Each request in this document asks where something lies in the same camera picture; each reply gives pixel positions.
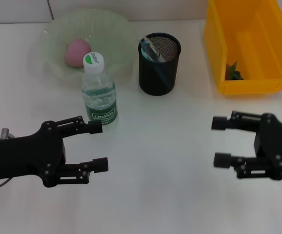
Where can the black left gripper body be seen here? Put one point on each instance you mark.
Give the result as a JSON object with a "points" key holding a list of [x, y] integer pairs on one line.
{"points": [[21, 158]]}

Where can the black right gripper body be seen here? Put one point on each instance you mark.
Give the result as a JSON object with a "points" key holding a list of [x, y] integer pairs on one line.
{"points": [[277, 143]]}

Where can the green glass fruit plate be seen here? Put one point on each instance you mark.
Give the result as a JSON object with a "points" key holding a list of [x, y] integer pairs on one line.
{"points": [[58, 31]]}

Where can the clear green-label water bottle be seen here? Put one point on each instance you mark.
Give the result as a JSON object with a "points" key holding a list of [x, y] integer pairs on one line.
{"points": [[98, 97]]}

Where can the black mesh pen holder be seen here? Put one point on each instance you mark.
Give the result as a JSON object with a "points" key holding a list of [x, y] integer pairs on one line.
{"points": [[159, 83]]}

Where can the clear silver ballpoint pen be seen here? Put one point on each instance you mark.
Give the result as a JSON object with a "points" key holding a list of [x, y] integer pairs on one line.
{"points": [[154, 50]]}

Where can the yellow plastic bin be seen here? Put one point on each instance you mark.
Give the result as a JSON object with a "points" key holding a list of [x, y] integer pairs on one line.
{"points": [[214, 48]]}

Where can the green plastic wrapper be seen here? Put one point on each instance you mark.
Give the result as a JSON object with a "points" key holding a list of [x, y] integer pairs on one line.
{"points": [[233, 73]]}

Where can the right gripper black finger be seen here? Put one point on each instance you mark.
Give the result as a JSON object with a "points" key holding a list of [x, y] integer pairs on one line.
{"points": [[250, 168], [241, 122]]}

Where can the transparent plastic ruler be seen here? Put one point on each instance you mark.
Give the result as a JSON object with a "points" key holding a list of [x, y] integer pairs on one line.
{"points": [[144, 46]]}

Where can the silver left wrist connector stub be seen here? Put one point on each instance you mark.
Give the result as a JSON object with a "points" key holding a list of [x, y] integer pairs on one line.
{"points": [[6, 134]]}

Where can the blue capped scissors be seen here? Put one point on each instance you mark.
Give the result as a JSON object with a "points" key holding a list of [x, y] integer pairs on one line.
{"points": [[146, 56]]}

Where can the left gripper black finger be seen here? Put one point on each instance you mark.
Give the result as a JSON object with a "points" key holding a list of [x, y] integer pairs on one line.
{"points": [[82, 126], [82, 169]]}

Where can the pink peach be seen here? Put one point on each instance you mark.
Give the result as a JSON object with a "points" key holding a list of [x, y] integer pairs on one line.
{"points": [[76, 53]]}

